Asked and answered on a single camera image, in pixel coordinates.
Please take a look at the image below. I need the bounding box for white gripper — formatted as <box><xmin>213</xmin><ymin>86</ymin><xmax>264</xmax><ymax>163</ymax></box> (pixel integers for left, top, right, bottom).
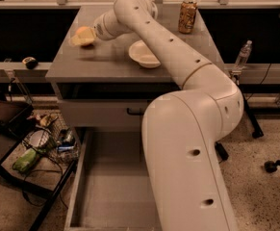
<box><xmin>69</xmin><ymin>13</ymin><xmax>114</xmax><ymax>46</ymax></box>

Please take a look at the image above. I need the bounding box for orange fruit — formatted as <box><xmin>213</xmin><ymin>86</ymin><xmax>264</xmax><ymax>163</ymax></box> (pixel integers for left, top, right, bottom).
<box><xmin>75</xmin><ymin>26</ymin><xmax>89</xmax><ymax>35</ymax></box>

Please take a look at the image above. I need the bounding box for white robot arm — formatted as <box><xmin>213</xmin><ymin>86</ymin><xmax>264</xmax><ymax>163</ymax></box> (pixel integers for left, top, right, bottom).
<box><xmin>93</xmin><ymin>0</ymin><xmax>243</xmax><ymax>231</ymax></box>

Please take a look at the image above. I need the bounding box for open middle drawer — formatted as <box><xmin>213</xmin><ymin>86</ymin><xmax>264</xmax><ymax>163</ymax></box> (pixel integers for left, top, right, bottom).
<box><xmin>64</xmin><ymin>130</ymin><xmax>162</xmax><ymax>231</ymax></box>

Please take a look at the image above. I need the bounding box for small black round device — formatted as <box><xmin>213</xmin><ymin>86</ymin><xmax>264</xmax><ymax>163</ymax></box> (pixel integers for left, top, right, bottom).
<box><xmin>22</xmin><ymin>57</ymin><xmax>38</xmax><ymax>70</ymax></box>

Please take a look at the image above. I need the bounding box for white bowl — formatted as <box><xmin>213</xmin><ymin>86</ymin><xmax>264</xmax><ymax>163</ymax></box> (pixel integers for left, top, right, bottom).
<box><xmin>128</xmin><ymin>40</ymin><xmax>161</xmax><ymax>68</ymax></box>

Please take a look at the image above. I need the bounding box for gold soda can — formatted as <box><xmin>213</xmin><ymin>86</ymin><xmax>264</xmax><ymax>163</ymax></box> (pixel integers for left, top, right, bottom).
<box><xmin>178</xmin><ymin>0</ymin><xmax>197</xmax><ymax>34</ymax></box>

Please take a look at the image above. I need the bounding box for black side table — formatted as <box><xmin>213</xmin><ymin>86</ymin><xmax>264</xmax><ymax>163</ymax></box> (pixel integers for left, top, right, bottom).
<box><xmin>0</xmin><ymin>110</ymin><xmax>77</xmax><ymax>231</ymax></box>

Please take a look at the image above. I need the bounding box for green chip bag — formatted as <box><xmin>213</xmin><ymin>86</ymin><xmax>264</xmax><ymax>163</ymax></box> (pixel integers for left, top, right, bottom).
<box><xmin>13</xmin><ymin>148</ymin><xmax>40</xmax><ymax>173</ymax></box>

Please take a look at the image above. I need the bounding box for clear plastic water bottle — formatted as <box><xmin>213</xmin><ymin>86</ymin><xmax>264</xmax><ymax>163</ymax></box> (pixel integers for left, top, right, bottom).
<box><xmin>233</xmin><ymin>40</ymin><xmax>252</xmax><ymax>73</ymax></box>

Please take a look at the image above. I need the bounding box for black tripod stand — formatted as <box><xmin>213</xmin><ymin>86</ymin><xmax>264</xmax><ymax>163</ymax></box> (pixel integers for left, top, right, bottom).
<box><xmin>230</xmin><ymin>71</ymin><xmax>265</xmax><ymax>140</ymax></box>

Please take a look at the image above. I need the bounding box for black chair caster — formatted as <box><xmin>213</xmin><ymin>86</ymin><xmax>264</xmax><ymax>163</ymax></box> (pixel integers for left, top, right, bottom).
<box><xmin>264</xmin><ymin>160</ymin><xmax>280</xmax><ymax>173</ymax></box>

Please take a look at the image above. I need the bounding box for top drawer with black handle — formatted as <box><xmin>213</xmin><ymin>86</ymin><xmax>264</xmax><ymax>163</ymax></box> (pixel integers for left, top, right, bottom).
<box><xmin>58</xmin><ymin>100</ymin><xmax>148</xmax><ymax>128</ymax></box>

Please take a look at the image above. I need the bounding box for wire basket with clutter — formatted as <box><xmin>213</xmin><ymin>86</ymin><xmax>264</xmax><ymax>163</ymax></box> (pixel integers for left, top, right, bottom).
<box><xmin>23</xmin><ymin>112</ymin><xmax>79</xmax><ymax>164</ymax></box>

